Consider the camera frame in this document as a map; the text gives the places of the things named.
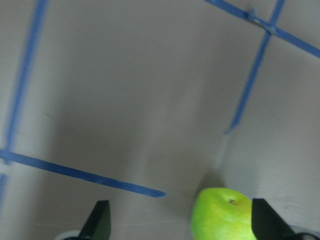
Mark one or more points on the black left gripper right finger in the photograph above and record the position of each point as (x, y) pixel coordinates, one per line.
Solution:
(266, 224)

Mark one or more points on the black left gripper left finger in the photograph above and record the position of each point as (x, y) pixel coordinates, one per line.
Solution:
(98, 224)

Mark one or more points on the green apple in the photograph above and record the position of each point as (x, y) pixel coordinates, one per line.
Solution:
(221, 214)

